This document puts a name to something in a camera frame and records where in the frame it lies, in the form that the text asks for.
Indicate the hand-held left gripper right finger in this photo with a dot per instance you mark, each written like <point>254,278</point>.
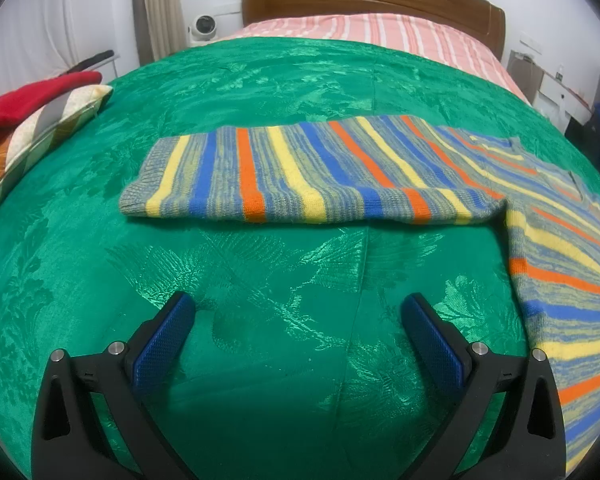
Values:
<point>432,345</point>

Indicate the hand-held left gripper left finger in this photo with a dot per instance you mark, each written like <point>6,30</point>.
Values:
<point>162,345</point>

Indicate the pink striped bed sheet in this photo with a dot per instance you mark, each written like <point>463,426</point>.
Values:
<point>380,30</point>

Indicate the small white round fan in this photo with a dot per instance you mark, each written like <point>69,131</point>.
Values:
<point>203,25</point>

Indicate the green patterned blanket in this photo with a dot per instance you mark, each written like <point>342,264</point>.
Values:
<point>280,85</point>

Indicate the red cloth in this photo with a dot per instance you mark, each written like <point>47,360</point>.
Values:
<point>15,105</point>

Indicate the striped knit sweater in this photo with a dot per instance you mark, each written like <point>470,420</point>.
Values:
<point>330,175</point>

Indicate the striped pillow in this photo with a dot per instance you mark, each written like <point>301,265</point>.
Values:
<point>55,120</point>

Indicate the white wall socket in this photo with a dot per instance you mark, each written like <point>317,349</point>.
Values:
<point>530,43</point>
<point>228,8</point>

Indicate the beige curtain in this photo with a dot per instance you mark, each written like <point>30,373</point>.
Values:
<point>160,10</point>

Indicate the white desk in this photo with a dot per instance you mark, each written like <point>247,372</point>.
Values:
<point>560,95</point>

